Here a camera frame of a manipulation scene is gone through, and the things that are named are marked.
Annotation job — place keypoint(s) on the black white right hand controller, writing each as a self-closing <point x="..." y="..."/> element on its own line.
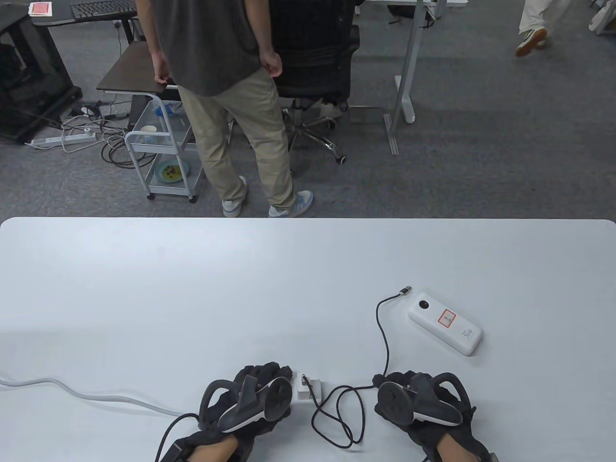
<point x="399" y="402"/>

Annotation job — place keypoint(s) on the black cabinet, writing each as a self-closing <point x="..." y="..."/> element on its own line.
<point x="29" y="72"/>

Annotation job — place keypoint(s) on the black bag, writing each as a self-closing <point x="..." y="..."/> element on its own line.
<point x="409" y="10"/>

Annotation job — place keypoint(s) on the white cup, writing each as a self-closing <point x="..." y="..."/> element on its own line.
<point x="148" y="132"/>

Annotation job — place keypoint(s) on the dark brown side table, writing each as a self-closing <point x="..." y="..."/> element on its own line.
<point x="132" y="67"/>

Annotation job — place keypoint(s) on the black office chair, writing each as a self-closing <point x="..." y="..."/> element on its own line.
<point x="313" y="62"/>

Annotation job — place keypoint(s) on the white power bank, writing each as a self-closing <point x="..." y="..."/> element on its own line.
<point x="445" y="322"/>

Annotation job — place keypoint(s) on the person's right forearm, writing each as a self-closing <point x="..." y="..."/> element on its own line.
<point x="457" y="450"/>

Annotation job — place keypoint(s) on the white charger adapter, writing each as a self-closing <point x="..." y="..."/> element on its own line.
<point x="308" y="387"/>

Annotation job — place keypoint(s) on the black white hand controller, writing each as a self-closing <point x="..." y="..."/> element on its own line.
<point x="269" y="402"/>
<point x="399" y="402"/>

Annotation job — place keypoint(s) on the red white box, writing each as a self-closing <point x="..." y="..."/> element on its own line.
<point x="40" y="8"/>

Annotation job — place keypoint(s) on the white power strip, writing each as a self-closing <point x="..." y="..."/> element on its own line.
<point x="62" y="139"/>

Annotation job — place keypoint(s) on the black keyboard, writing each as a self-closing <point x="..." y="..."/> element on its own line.
<point x="103" y="8"/>

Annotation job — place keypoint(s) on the person's left fingers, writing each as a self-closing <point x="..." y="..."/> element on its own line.
<point x="269" y="370"/>

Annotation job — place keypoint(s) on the white rolling cart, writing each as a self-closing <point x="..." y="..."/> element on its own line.
<point x="161" y="144"/>

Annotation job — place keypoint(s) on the person's left hand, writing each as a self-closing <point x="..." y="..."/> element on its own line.
<point x="226" y="398"/>

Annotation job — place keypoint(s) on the person's right hand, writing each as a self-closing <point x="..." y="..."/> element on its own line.
<point x="457" y="406"/>

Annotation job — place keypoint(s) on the green plate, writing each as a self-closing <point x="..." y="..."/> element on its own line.
<point x="171" y="172"/>

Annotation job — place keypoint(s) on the white desk leg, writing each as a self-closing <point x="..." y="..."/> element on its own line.
<point x="406" y="62"/>

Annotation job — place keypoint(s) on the person's left forearm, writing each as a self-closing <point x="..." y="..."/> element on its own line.
<point x="214" y="450"/>

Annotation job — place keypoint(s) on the black white left hand controller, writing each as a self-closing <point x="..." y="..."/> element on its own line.
<point x="269" y="402"/>

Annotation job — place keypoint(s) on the person's right fingers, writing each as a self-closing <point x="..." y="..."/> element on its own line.
<point x="397" y="376"/>

